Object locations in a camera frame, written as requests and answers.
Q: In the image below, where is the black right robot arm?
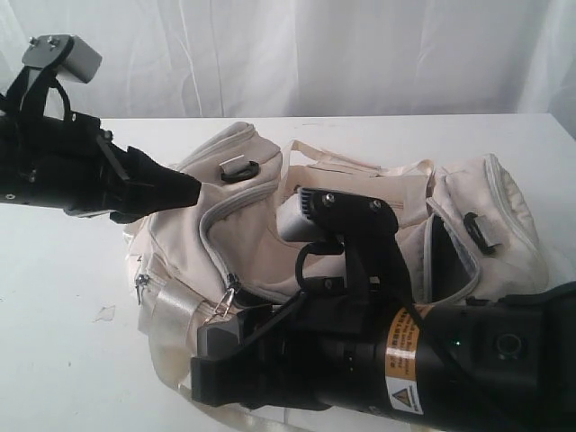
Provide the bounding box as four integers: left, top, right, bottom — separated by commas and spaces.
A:
190, 283, 575, 431

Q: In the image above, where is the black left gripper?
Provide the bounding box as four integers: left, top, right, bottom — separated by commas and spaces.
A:
1, 112, 202, 224

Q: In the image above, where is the white backdrop curtain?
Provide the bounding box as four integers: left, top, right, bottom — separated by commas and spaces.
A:
1, 1, 575, 121

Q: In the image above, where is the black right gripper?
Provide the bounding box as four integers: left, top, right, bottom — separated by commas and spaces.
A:
190, 296, 396, 410

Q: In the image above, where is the cream fabric duffel bag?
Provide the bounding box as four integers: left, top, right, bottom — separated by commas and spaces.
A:
121, 120, 553, 432

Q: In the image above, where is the clear tape scrap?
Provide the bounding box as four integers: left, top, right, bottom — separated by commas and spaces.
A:
93, 305, 116, 322

